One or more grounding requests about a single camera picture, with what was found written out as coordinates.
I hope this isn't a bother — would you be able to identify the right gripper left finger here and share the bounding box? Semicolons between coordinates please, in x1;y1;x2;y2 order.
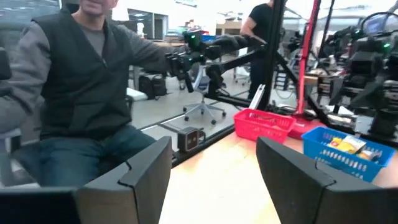
74;136;174;224

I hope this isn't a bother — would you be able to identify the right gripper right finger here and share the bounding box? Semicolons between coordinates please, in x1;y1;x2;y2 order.
256;136;396;224

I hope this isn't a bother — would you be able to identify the yellow packet with white label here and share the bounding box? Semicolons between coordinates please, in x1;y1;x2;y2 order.
340;135;367;155

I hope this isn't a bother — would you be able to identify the red desk lamp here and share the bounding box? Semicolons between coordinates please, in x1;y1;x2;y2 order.
287;0;327;140

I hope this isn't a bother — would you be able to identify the white office chair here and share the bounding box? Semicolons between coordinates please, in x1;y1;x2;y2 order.
182;65;227;126

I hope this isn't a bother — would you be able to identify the blue plastic basket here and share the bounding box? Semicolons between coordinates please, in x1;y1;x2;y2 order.
301;126;396;183

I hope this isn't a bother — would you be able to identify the red plastic basket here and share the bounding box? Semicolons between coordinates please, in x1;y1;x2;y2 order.
233;108;297;144

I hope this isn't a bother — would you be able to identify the black backpack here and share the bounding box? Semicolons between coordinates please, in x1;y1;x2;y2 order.
138;74;169;101

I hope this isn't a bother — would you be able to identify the silver aluminium extrusion bar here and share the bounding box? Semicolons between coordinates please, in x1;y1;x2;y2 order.
248;83;267;110

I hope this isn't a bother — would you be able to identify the person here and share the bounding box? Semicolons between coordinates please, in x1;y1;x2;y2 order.
239;0;276;100
0;0;187;187

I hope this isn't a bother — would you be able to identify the black cube camera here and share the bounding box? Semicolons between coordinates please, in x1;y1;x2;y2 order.
177;126;206;153

